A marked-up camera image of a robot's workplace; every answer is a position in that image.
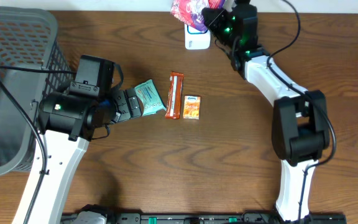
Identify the teal wet wipes packet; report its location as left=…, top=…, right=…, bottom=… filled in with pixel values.
left=135, top=79, right=166, bottom=116

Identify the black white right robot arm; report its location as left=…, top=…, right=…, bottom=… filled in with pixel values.
left=201, top=1, right=336, bottom=223

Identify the white barcode scanner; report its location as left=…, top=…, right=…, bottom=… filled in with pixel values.
left=184, top=24, right=211, bottom=50

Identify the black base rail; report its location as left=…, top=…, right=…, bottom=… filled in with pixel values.
left=60, top=204, right=347, bottom=224

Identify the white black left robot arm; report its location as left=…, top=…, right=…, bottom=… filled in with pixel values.
left=13, top=55, right=141, bottom=223

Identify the orange red snack bar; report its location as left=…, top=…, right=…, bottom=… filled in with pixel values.
left=165, top=72, right=184, bottom=119

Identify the grey plastic basket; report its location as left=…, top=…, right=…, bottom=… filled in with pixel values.
left=0, top=6, right=73, bottom=175

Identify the purple red snack packet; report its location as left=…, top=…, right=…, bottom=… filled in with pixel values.
left=170, top=0, right=225, bottom=32

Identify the orange tissue pack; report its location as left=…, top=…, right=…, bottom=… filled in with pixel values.
left=183, top=95, right=201, bottom=119

